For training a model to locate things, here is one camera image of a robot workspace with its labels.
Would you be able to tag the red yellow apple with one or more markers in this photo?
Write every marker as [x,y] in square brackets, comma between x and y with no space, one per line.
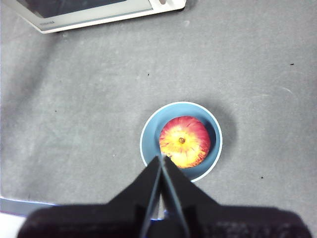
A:
[184,141]

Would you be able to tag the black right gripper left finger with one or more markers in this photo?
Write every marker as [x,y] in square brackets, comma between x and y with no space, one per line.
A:
[99,220]

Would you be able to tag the glass oven door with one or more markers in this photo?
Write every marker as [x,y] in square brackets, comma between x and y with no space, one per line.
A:
[86,10]

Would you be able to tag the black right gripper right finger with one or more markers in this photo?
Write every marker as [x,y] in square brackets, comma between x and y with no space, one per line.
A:
[223,223]

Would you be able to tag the round oven timer knob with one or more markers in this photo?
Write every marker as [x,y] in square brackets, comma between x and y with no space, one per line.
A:
[164,2]

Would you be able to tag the blue ribbed bowl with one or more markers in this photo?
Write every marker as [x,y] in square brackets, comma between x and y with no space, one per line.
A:
[149,138]

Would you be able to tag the white toaster oven body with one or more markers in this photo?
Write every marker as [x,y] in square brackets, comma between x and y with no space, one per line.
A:
[173,5]

